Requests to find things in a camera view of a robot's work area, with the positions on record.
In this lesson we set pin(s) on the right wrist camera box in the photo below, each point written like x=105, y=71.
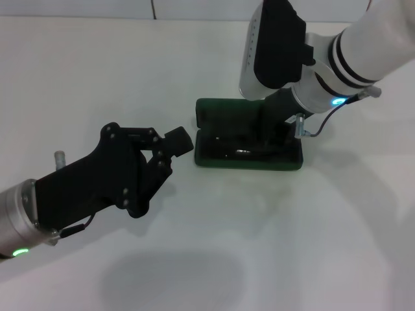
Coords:
x=275, y=48

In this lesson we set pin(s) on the green glasses case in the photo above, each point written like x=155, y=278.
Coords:
x=227, y=113

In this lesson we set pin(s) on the black thin-framed glasses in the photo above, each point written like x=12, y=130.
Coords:
x=243, y=151

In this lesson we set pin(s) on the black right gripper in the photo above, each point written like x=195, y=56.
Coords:
x=280, y=113

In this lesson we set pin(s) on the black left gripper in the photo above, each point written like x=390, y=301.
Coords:
x=97, y=181

